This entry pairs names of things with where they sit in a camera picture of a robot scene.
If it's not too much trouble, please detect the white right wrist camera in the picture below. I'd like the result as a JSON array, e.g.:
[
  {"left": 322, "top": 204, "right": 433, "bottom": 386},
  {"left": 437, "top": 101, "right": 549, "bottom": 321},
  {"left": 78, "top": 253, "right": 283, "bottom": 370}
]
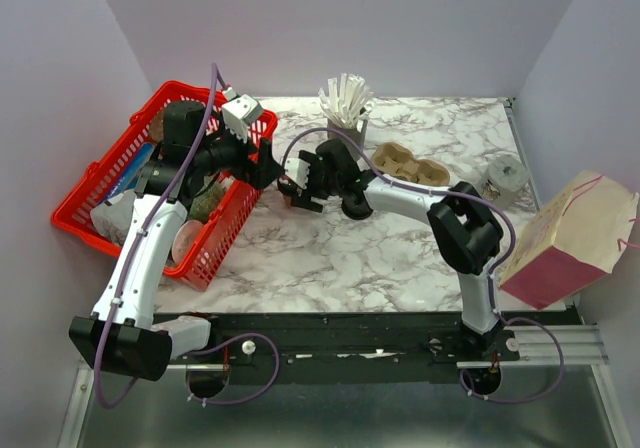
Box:
[{"left": 284, "top": 158, "right": 310, "bottom": 189}]

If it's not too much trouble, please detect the grey straw holder can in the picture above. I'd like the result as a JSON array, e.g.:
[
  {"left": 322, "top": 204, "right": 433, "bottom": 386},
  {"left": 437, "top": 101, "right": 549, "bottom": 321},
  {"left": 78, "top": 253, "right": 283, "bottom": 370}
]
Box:
[{"left": 327, "top": 118, "right": 368, "bottom": 149}]

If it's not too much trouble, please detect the red plastic shopping basket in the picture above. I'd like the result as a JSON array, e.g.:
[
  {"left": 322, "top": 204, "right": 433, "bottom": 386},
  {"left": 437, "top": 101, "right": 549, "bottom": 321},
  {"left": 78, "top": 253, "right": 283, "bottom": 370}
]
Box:
[{"left": 51, "top": 80, "right": 261, "bottom": 291}]

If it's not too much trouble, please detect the pink beige paper bag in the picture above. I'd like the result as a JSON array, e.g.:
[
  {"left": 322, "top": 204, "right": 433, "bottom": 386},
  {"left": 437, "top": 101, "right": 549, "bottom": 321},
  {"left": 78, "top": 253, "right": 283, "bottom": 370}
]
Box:
[{"left": 499, "top": 171, "right": 639, "bottom": 310}]

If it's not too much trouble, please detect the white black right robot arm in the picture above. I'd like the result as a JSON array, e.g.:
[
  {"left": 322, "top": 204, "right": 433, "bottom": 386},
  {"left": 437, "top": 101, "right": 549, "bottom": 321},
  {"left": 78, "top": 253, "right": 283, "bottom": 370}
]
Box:
[{"left": 278, "top": 139, "right": 503, "bottom": 360}]

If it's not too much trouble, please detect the black table front rail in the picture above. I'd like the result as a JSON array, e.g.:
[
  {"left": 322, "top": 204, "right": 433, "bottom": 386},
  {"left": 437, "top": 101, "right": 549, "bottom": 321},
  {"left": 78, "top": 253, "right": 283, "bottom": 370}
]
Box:
[{"left": 149, "top": 307, "right": 559, "bottom": 387}]

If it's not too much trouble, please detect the white grey snack bag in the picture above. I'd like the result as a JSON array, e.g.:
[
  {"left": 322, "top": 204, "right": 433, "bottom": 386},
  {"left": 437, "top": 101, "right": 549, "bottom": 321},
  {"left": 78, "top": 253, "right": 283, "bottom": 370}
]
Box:
[{"left": 90, "top": 190, "right": 136, "bottom": 246}]

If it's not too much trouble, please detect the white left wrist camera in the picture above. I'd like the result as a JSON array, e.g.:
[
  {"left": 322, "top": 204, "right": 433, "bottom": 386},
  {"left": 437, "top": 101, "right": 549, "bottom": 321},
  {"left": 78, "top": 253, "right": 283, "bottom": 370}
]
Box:
[{"left": 221, "top": 87, "right": 264, "bottom": 143}]

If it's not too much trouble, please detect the white wrapped straws bunch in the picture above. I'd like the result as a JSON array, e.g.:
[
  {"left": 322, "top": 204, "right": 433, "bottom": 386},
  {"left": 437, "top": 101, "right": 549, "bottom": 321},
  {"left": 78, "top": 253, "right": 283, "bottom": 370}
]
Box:
[{"left": 318, "top": 73, "right": 373, "bottom": 129}]

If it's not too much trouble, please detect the brown lidded round jar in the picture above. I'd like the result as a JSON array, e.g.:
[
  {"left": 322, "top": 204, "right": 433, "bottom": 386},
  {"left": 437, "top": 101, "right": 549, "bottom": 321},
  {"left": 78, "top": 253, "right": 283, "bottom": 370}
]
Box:
[{"left": 148, "top": 110, "right": 164, "bottom": 144}]

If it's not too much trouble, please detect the brown paper coffee cup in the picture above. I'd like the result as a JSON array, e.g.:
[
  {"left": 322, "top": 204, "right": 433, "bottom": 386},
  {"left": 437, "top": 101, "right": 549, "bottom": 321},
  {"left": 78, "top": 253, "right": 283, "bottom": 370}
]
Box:
[{"left": 277, "top": 178, "right": 299, "bottom": 207}]

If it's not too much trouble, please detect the blue flat box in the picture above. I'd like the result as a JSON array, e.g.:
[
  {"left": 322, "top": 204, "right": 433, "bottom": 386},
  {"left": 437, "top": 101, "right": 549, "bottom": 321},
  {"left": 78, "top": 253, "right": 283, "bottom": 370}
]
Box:
[{"left": 104, "top": 142, "right": 155, "bottom": 199}]

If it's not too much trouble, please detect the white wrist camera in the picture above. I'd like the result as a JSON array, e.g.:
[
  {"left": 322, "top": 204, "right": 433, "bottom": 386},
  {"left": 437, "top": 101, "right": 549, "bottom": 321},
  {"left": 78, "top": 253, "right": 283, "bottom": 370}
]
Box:
[
  {"left": 284, "top": 158, "right": 310, "bottom": 189},
  {"left": 221, "top": 87, "right": 264, "bottom": 143}
]

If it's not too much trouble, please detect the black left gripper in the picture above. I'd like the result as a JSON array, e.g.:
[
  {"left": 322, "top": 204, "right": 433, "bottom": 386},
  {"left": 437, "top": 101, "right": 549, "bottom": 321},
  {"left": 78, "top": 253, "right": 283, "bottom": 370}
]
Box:
[{"left": 193, "top": 116, "right": 285, "bottom": 189}]

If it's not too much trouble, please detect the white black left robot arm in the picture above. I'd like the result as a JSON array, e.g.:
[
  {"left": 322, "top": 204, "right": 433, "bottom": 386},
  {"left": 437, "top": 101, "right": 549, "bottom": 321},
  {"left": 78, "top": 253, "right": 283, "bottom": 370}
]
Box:
[{"left": 69, "top": 95, "right": 282, "bottom": 381}]

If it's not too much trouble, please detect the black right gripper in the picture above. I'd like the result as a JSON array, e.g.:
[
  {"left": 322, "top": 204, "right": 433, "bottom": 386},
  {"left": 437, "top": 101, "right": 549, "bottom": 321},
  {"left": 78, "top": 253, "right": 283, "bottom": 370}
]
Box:
[{"left": 289, "top": 150, "right": 341, "bottom": 214}]

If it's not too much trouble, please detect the aluminium extrusion rail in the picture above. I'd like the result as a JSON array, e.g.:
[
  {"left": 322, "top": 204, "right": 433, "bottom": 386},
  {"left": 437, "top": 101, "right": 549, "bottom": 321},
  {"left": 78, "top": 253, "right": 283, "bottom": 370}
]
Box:
[{"left": 59, "top": 314, "right": 615, "bottom": 447}]

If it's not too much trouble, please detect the brown cardboard cup carrier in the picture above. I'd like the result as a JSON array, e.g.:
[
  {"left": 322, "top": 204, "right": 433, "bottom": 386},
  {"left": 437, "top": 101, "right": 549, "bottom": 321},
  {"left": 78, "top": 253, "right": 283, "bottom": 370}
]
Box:
[{"left": 371, "top": 142, "right": 450, "bottom": 187}]

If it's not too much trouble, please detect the green round melon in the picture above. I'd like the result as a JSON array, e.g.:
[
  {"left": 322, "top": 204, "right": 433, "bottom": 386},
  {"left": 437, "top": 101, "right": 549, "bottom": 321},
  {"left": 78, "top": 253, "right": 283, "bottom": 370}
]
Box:
[{"left": 187, "top": 182, "right": 226, "bottom": 224}]

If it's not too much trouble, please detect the black Force tub pink lid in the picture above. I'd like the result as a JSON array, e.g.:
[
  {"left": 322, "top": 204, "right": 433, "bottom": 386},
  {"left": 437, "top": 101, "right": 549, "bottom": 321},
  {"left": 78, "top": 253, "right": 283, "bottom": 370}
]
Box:
[{"left": 171, "top": 220, "right": 204, "bottom": 265}]

